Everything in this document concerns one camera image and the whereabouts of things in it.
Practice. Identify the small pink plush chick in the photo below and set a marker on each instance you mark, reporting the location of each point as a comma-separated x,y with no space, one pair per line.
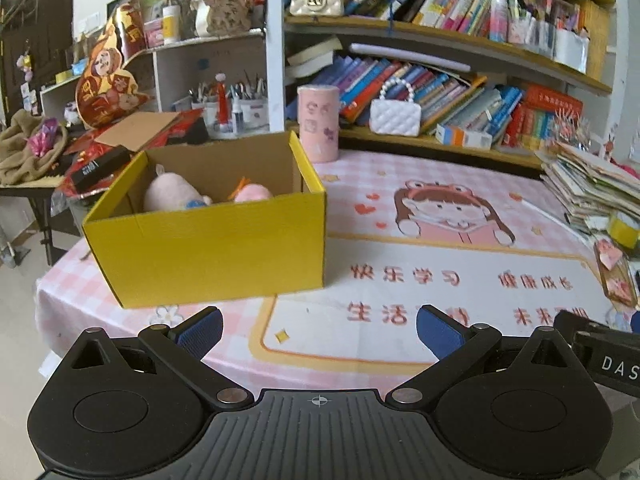
247,191

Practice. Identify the green caterpillar toy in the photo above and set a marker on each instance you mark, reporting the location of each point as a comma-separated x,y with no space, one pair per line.
195,204

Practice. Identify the yellow cardboard box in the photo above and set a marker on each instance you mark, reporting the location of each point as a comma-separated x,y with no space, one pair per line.
223,251

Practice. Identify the pile of papers and booklets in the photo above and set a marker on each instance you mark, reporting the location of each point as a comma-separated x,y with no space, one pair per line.
591,190

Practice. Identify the orange white blue carton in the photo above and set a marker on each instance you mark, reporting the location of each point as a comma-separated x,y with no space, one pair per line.
462,138

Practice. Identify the white quilted pearl purse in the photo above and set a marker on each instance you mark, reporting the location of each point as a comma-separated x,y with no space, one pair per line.
393,117

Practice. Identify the pink cylindrical container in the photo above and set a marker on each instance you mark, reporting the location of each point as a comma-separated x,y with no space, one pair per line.
318,115

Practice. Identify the brown flat cardboard sheet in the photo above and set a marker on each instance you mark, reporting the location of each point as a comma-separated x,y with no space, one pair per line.
136,130

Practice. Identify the white cubby shelf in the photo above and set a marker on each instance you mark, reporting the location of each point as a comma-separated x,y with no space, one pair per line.
168,74

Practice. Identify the large pink plush toy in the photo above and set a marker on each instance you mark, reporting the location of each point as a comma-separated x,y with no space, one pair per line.
170,192

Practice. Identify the brown plush blanket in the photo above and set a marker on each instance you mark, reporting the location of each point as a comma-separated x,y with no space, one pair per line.
19,162

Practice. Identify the black rectangular box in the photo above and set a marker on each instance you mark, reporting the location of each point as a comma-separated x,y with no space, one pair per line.
99,168

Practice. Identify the red cartoon paper decoration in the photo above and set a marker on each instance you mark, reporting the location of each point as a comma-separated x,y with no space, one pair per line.
106,90

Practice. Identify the pink printed table mat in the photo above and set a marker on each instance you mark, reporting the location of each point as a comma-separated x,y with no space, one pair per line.
401,232

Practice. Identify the wooden bookshelf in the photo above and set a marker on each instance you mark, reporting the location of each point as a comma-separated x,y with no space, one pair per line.
458,54

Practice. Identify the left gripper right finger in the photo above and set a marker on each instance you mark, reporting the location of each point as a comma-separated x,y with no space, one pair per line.
460,352

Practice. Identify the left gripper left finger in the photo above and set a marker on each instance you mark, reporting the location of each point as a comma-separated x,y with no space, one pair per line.
182,348

